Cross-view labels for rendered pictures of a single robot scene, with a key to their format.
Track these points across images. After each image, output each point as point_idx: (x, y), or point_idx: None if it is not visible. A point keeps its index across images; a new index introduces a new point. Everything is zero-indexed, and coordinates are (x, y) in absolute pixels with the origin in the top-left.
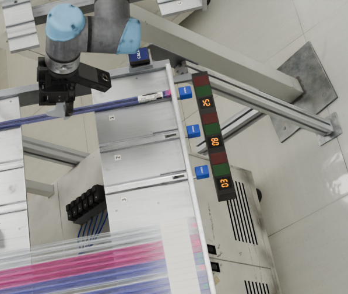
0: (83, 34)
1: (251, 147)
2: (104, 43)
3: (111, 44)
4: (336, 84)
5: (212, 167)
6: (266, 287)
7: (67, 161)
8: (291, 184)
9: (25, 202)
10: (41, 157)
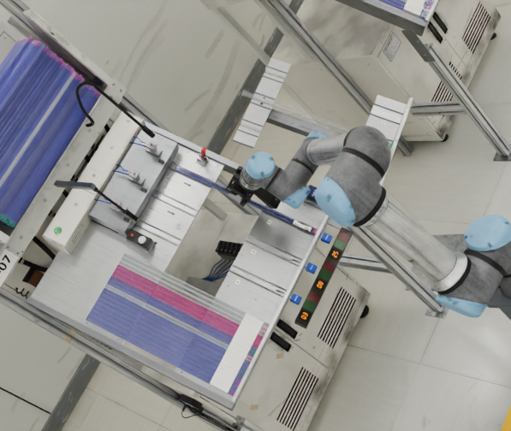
0: (266, 180)
1: (387, 275)
2: (276, 192)
3: (280, 196)
4: None
5: (306, 299)
6: (317, 380)
7: (243, 209)
8: (389, 323)
9: (181, 240)
10: (226, 197)
